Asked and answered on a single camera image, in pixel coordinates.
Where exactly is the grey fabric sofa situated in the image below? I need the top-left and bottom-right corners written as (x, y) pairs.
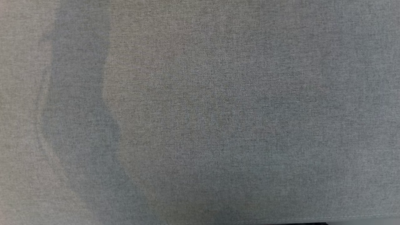
top-left (0, 0), bottom-right (400, 225)

